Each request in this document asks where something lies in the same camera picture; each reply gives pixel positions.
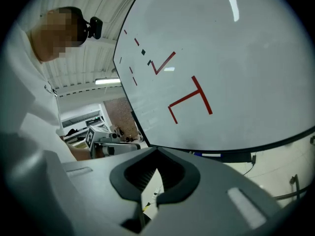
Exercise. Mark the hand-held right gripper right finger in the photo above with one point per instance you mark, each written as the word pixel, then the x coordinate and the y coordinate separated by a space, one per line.
pixel 209 210

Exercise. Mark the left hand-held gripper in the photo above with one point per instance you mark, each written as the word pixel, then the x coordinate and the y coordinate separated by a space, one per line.
pixel 89 138

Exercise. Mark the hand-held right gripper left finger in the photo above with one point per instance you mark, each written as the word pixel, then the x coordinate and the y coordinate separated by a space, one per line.
pixel 98 193

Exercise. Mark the blue marker pen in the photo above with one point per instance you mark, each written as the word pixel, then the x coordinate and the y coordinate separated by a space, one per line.
pixel 209 155

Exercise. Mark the person's left forearm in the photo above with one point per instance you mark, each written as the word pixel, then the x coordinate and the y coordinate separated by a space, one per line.
pixel 81 154

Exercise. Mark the black marker tray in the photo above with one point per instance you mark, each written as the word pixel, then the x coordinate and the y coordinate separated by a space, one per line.
pixel 236 158

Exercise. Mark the white whiteboard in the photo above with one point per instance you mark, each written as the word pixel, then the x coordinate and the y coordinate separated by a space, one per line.
pixel 233 45

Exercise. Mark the person's left hand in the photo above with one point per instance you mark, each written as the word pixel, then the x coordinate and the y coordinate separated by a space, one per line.
pixel 99 152

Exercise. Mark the pile of dark bags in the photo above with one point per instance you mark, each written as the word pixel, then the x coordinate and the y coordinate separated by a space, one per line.
pixel 128 139

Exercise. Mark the yellow floor tape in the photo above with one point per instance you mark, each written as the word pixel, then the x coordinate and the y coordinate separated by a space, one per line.
pixel 146 206

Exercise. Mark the white power strip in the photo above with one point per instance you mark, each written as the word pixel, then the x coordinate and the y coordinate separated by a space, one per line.
pixel 158 191

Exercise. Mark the metal shelf rack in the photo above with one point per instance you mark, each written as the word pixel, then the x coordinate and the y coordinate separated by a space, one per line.
pixel 81 122

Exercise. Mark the ceiling tube light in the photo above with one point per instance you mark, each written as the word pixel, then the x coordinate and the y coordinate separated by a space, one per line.
pixel 107 81

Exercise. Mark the large black tape square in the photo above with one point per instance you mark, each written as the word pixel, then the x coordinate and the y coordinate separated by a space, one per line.
pixel 143 52

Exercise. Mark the wide red tape piece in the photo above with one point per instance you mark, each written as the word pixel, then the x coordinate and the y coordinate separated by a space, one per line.
pixel 136 41

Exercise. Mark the white shirt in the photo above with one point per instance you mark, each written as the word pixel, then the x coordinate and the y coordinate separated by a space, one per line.
pixel 22 87

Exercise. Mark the person's head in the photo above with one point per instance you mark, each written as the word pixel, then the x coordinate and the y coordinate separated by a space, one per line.
pixel 49 38

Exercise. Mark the black head camera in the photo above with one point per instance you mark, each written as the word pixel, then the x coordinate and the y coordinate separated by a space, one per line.
pixel 96 27

